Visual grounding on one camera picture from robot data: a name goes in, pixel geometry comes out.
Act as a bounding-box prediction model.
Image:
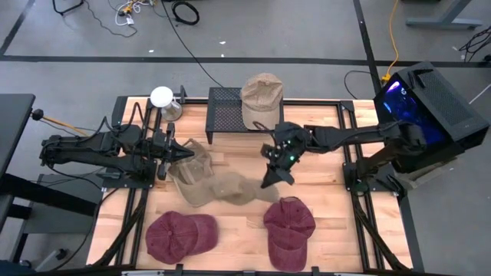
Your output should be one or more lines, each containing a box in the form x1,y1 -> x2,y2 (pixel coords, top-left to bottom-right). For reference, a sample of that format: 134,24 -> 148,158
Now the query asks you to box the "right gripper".
260,121 -> 312,190

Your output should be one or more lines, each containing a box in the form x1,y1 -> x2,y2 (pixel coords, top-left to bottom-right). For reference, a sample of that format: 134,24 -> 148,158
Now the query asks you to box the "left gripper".
150,122 -> 196,181

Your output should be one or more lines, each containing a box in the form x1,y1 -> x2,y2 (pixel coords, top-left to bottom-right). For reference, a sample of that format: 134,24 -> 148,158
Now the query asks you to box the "tan baseball cap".
239,72 -> 285,132
212,170 -> 281,206
167,138 -> 219,208

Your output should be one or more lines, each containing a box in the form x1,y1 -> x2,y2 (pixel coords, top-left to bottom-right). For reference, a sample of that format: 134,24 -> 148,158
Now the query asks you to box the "maroon baseball cap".
144,210 -> 219,265
262,196 -> 317,273

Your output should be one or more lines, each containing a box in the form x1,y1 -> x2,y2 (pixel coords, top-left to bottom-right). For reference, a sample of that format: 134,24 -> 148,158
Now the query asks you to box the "white mushroom lamp brass base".
150,86 -> 183,123

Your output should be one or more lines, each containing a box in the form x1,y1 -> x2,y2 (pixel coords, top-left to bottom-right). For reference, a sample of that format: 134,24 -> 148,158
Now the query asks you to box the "black perforated metal shelf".
205,87 -> 285,146

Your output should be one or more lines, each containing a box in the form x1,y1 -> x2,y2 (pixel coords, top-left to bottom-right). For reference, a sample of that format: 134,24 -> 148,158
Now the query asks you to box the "black desk top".
0,93 -> 37,181

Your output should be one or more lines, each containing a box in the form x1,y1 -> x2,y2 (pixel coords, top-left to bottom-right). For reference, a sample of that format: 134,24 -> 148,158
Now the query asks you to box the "black computer tower blue light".
373,61 -> 491,174

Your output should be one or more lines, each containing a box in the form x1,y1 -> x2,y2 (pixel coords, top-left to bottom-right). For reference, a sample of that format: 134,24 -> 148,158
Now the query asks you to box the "grey desk foot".
405,0 -> 484,31

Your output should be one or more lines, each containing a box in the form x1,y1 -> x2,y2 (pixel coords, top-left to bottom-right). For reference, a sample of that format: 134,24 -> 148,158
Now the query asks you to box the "black aluminium table frame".
86,84 -> 426,276

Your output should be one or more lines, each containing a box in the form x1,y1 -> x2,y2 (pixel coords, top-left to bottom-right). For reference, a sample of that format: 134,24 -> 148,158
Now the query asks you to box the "long black floor cable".
160,0 -> 226,88

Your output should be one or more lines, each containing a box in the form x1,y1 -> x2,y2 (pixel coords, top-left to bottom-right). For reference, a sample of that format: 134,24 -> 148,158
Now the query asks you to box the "black cable loop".
343,69 -> 381,100

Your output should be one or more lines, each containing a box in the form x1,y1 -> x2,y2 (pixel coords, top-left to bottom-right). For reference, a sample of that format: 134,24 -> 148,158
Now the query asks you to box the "orange cable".
38,114 -> 91,138

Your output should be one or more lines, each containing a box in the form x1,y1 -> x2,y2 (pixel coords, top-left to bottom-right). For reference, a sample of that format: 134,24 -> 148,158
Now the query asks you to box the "thin black cable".
82,0 -> 138,38

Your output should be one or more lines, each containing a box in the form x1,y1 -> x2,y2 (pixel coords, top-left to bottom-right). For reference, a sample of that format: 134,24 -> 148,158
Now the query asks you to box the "black desk leg frame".
0,172 -> 99,265

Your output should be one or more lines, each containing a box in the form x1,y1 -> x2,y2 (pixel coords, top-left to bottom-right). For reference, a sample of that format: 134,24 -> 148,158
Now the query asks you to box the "coiled black cable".
170,0 -> 201,26

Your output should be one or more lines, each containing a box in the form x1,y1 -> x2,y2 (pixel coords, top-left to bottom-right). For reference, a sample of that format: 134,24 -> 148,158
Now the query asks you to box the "white cable bundle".
114,0 -> 155,27

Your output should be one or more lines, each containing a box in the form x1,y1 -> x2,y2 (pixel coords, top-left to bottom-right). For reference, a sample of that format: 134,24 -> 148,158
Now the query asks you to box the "yellow extension cable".
381,0 -> 401,84

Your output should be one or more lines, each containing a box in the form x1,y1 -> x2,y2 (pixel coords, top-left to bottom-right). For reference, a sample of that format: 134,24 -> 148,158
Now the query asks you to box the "black cable tangle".
458,25 -> 491,63

